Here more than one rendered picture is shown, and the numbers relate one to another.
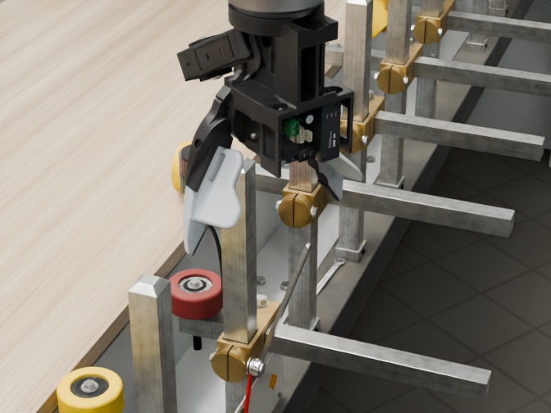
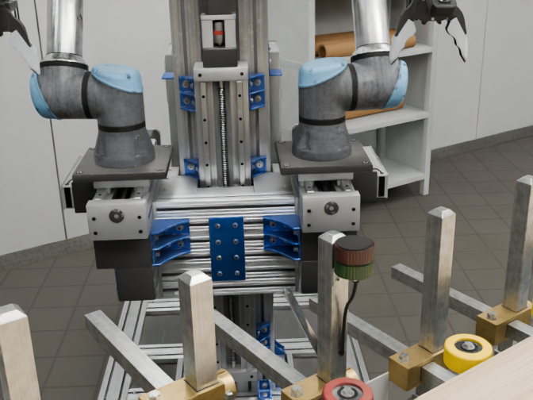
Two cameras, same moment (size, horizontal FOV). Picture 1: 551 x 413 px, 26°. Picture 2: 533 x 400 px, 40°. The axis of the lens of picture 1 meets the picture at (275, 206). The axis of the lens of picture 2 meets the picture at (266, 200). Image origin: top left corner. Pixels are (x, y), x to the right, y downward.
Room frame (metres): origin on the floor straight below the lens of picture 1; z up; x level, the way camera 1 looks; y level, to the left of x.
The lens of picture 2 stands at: (2.22, 0.53, 1.60)
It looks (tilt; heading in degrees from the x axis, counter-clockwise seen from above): 21 degrees down; 214
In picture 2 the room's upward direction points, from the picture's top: 1 degrees counter-clockwise
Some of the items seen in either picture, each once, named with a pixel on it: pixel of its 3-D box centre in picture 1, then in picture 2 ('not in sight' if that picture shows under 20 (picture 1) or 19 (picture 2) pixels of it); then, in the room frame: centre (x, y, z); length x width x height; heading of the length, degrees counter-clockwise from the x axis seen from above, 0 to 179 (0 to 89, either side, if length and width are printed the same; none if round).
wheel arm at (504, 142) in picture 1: (392, 123); not in sight; (1.79, -0.20, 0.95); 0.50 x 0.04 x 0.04; 69
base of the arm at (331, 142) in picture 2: not in sight; (321, 132); (0.68, -0.32, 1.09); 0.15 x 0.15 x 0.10
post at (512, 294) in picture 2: not in sight; (516, 286); (0.84, 0.23, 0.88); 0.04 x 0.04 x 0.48; 69
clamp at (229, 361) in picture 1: (244, 338); (322, 395); (1.33, 0.04, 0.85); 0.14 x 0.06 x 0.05; 159
